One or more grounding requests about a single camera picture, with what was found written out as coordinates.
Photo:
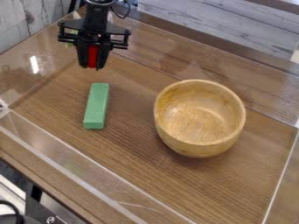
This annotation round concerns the wooden bowl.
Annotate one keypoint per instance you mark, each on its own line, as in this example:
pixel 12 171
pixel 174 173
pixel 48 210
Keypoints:
pixel 199 117

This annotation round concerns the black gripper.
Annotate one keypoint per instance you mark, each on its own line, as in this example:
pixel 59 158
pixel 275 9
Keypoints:
pixel 74 33

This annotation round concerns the clear acrylic tray wall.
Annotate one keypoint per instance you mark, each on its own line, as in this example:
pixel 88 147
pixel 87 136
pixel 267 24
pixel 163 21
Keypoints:
pixel 115 175

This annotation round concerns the green rectangular block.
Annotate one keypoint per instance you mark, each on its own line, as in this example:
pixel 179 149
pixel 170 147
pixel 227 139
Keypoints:
pixel 96 107

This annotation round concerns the red plush strawberry toy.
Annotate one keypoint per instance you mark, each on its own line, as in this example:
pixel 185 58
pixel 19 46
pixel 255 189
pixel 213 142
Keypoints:
pixel 92 56

